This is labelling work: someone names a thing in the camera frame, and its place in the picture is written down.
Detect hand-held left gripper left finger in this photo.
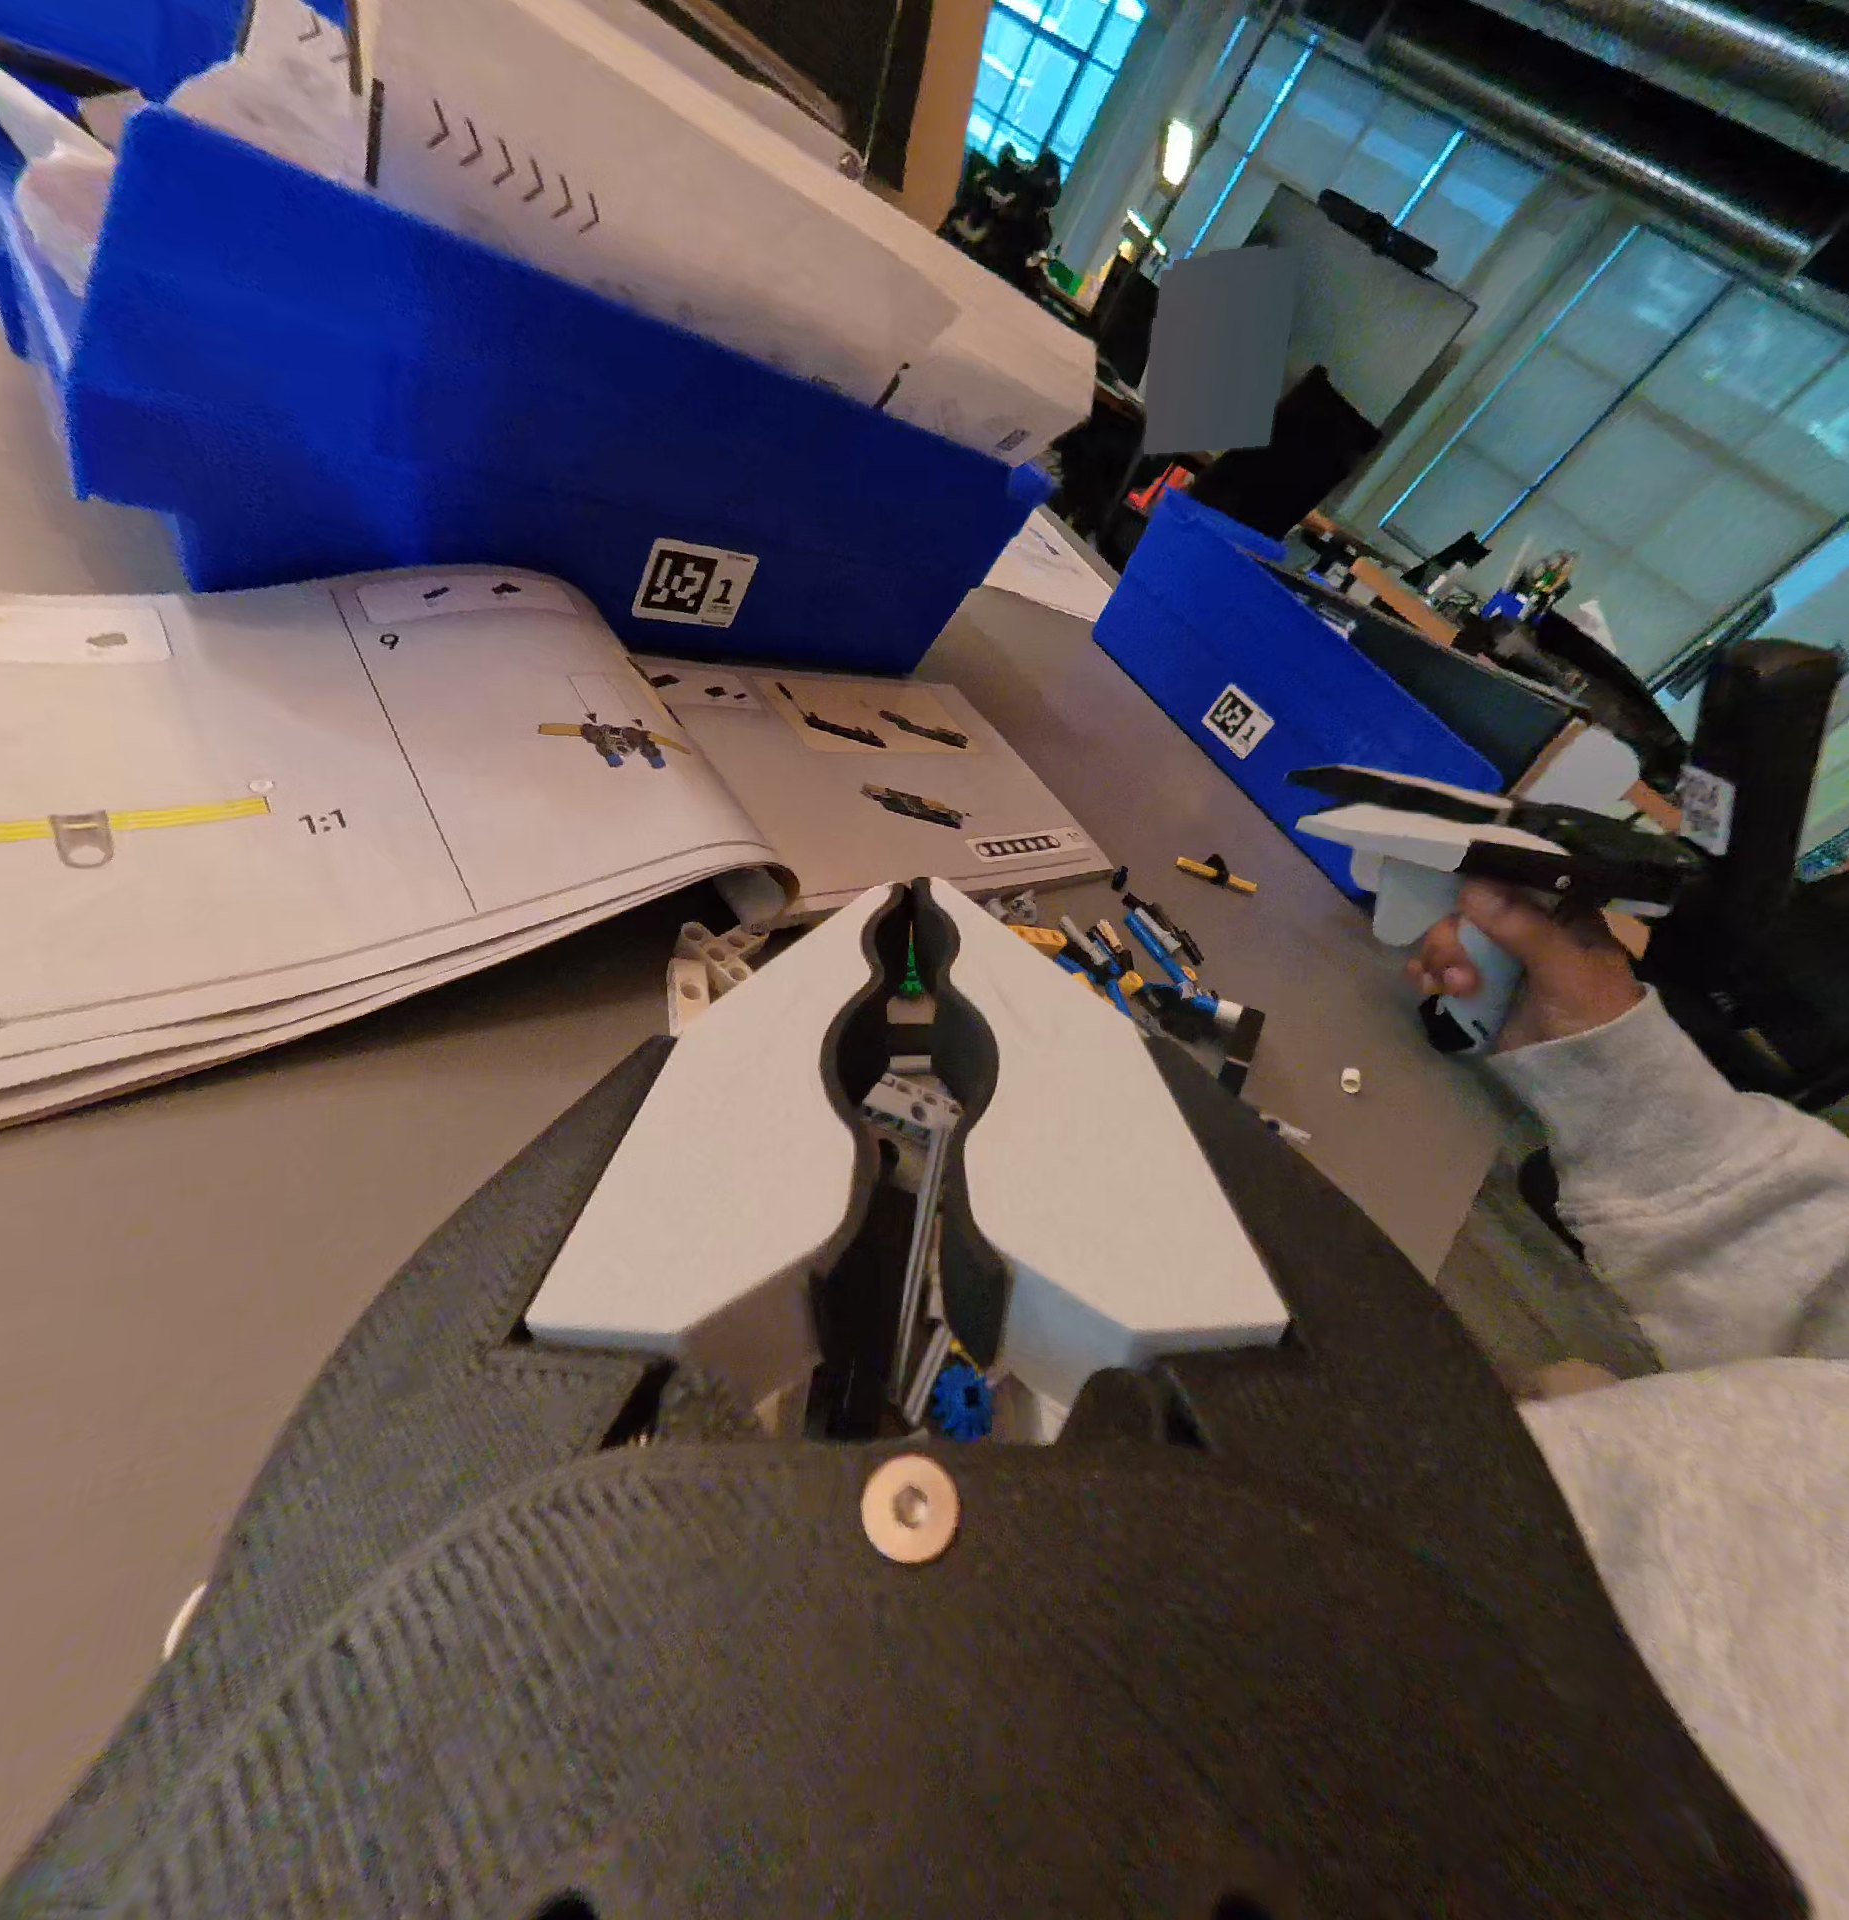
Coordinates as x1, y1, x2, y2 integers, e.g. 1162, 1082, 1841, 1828
521, 883, 917, 1359

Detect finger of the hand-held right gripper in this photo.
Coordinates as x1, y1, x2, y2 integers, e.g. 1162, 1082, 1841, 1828
1297, 801, 1573, 949
1287, 763, 1518, 823

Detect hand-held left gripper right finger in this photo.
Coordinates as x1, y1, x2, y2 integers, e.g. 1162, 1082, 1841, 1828
925, 877, 1292, 1442

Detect white lego beams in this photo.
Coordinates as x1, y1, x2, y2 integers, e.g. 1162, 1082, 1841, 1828
667, 919, 777, 1037

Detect pile of loose lego pieces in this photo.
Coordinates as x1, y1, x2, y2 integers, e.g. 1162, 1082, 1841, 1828
983, 855, 1315, 1150

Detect lego instruction booklet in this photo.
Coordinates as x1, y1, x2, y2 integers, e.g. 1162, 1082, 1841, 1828
0, 562, 1113, 1144

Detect person's right hand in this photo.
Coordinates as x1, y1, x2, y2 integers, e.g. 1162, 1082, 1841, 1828
1407, 883, 1641, 1054

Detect blue plastic bin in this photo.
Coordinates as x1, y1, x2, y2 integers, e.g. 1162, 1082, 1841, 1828
1091, 487, 1586, 902
0, 0, 1051, 676

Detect white paper sheet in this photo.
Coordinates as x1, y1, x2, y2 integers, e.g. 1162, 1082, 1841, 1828
983, 506, 1119, 624

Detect grey monitor back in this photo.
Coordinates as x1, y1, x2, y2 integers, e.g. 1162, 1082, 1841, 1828
1254, 182, 1477, 437

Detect black background machine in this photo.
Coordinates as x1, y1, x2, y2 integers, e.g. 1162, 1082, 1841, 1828
939, 142, 1068, 295

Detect crumpled white paper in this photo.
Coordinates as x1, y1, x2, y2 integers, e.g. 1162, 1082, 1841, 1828
0, 54, 117, 286

